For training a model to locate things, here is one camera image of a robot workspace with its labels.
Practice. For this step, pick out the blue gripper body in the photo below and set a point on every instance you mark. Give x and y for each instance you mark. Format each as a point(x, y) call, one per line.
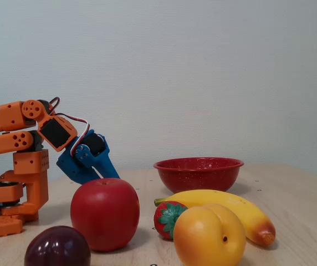
point(69, 166)

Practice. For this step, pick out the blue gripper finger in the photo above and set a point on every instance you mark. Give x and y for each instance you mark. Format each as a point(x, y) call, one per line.
point(79, 174)
point(106, 166)

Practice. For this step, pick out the yellow toy banana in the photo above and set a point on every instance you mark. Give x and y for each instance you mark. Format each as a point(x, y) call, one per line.
point(247, 210)

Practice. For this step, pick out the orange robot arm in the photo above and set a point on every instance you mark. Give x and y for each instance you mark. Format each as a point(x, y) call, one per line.
point(9, 141)

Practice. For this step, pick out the orange robot base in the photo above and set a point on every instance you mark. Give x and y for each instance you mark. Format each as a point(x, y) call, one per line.
point(0, 227)

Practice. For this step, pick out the red speckled bowl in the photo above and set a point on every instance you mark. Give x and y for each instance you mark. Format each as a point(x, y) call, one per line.
point(197, 174)

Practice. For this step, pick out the red toy apple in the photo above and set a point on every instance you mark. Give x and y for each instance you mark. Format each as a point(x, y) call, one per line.
point(106, 216)

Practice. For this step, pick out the dark purple toy plum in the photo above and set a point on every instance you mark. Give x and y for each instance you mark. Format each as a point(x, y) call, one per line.
point(57, 248)

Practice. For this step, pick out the red toy strawberry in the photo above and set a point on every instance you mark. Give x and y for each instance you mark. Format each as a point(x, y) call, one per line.
point(164, 219)

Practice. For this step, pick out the orange toy peach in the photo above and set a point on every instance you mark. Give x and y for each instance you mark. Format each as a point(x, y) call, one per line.
point(208, 238)

